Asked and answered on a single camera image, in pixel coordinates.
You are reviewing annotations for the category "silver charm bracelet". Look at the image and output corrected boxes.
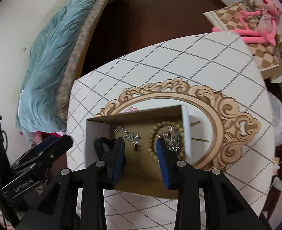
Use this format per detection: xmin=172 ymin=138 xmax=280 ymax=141
xmin=113 ymin=125 xmax=142 ymax=146

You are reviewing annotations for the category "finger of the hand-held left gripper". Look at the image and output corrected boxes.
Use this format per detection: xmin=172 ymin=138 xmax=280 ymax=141
xmin=10 ymin=135 xmax=63 ymax=168
xmin=12 ymin=136 xmax=73 ymax=173

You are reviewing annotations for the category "pink plush toy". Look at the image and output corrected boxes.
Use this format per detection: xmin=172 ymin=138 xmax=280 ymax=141
xmin=212 ymin=0 xmax=282 ymax=46

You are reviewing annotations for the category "black fitness band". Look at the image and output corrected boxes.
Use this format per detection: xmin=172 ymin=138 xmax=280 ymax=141
xmin=94 ymin=136 xmax=116 ymax=160

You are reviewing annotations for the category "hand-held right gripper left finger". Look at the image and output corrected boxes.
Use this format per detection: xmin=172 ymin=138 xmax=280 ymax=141
xmin=16 ymin=137 xmax=126 ymax=230

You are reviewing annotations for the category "white plastic bag red print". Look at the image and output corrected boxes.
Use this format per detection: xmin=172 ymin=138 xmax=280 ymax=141
xmin=267 ymin=92 xmax=282 ymax=147

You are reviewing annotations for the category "diamond-pattern tablecloth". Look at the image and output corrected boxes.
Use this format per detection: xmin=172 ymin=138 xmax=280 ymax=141
xmin=65 ymin=32 xmax=276 ymax=230

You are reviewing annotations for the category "brown checkered cushion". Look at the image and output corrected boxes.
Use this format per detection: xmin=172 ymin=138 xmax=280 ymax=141
xmin=203 ymin=0 xmax=282 ymax=80

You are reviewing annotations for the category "light blue blanket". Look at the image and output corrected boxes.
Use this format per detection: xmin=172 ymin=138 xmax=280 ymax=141
xmin=16 ymin=0 xmax=109 ymax=134

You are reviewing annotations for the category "wooden bead bracelet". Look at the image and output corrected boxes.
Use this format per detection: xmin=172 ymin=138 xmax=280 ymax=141
xmin=148 ymin=121 xmax=185 ymax=159

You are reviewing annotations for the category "white cardboard box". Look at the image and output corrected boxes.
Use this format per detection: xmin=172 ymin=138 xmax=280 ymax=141
xmin=84 ymin=104 xmax=192 ymax=199

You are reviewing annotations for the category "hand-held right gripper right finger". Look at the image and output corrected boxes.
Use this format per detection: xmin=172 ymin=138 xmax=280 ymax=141
xmin=156 ymin=137 xmax=273 ymax=230

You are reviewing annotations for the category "thick silver chain bracelet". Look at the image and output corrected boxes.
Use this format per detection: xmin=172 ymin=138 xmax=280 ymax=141
xmin=161 ymin=130 xmax=184 ymax=152

